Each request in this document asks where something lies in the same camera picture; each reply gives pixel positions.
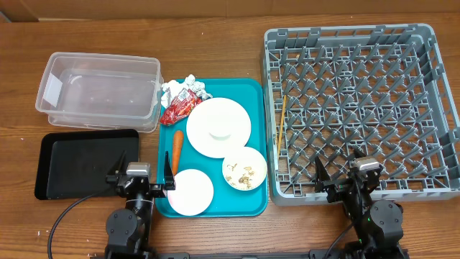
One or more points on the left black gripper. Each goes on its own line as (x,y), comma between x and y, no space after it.
(157,191)

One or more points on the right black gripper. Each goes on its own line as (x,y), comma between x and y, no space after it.
(337,187)

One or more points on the small pink-white bowl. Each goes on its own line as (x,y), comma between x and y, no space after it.
(193,193)

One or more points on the large white plate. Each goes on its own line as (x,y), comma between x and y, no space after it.
(217,126)

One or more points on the white bowl with rice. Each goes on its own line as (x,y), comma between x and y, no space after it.
(244,168)

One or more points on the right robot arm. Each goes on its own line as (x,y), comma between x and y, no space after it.
(376,225)

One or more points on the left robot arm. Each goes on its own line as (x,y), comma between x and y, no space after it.
(129,228)

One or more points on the grey dishwasher rack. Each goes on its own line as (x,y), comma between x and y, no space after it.
(380,88)

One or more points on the orange carrot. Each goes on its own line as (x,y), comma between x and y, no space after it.
(177,146)

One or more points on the black plastic tray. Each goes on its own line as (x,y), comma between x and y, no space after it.
(74,164)

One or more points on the teal serving tray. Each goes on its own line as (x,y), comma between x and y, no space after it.
(227,201)

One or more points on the red snack wrapper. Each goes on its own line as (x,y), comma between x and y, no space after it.
(180,107)

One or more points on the wooden chopstick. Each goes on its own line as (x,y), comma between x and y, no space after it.
(282,119)

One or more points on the crumpled white paper wad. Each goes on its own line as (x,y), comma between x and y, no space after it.
(172,88)

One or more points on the clear plastic storage bin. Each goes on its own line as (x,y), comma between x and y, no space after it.
(101,91)

